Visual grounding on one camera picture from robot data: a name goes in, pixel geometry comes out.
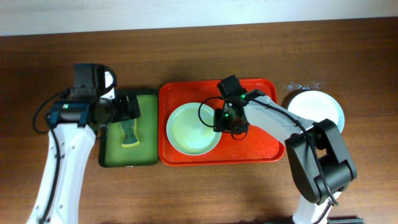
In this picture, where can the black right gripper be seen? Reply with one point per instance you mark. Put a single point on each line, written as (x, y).
(223, 126)

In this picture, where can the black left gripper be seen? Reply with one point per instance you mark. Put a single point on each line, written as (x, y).
(127, 107)

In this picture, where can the yellow green sponge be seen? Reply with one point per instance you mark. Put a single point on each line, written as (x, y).
(129, 129)

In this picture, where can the mint green plate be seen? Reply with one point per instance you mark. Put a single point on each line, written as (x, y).
(187, 134)

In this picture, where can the cream white plate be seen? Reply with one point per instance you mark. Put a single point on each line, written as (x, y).
(286, 101)

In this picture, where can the light blue plate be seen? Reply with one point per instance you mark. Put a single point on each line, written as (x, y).
(317, 106)

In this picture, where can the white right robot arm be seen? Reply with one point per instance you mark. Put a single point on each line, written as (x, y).
(320, 163)

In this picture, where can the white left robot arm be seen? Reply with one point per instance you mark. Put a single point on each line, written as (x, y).
(73, 125)

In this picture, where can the red tray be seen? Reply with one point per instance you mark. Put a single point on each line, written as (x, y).
(257, 146)

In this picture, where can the green tray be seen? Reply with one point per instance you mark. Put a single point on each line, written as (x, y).
(111, 151)

